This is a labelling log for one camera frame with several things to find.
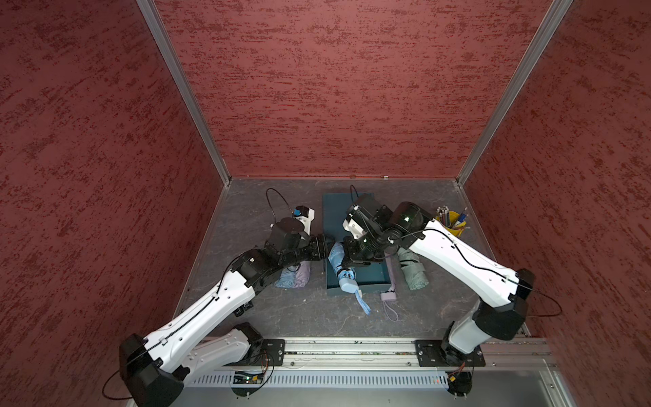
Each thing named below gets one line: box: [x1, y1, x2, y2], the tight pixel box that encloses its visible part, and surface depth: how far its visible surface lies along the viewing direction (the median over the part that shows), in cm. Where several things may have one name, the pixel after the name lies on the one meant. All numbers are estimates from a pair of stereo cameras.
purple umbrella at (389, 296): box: [379, 250, 400, 323], surface depth 85 cm
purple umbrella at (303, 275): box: [294, 260, 312, 289], surface depth 87 cm
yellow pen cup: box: [434, 210, 468, 236], surface depth 95 cm
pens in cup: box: [434, 205, 469, 235], surface depth 94 cm
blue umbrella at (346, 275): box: [328, 241, 372, 316], surface depth 65 cm
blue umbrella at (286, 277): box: [274, 264, 298, 290], surface depth 83 cm
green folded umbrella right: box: [396, 246, 429, 291], surface depth 88 cm
